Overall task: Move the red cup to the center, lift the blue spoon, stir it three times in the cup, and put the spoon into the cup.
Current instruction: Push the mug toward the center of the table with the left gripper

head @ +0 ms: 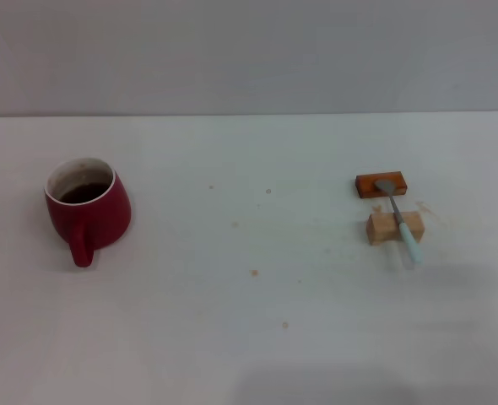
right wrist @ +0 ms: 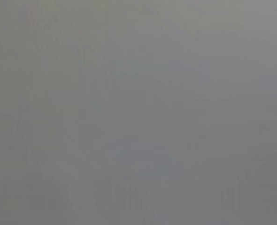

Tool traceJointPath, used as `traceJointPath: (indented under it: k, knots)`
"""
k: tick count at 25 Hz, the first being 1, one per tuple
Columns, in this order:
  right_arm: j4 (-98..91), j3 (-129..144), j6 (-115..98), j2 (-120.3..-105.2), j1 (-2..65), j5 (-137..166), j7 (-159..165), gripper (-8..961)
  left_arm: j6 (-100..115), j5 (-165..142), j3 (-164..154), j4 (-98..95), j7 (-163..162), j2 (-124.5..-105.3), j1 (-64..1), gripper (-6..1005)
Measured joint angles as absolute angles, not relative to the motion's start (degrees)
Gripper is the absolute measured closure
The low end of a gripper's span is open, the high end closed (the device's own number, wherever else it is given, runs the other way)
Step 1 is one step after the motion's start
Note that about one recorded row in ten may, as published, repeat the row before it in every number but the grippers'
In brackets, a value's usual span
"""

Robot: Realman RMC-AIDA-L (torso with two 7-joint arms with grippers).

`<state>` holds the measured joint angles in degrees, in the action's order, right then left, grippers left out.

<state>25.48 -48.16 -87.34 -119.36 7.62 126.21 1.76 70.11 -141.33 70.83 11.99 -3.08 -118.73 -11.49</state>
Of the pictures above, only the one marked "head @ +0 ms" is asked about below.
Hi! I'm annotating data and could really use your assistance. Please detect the red ceramic coffee cup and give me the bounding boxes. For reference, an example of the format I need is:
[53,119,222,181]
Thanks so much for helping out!
[44,157,133,268]

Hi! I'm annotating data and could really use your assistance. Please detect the blue handled metal spoon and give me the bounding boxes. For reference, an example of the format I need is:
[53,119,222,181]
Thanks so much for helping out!
[373,178,425,266]

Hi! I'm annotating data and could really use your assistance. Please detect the orange brown wooden block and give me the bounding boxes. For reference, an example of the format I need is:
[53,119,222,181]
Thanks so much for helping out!
[355,170,409,200]

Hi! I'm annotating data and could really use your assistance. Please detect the light wooden bridge block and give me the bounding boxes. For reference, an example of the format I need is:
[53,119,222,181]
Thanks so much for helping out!
[365,210,425,246]

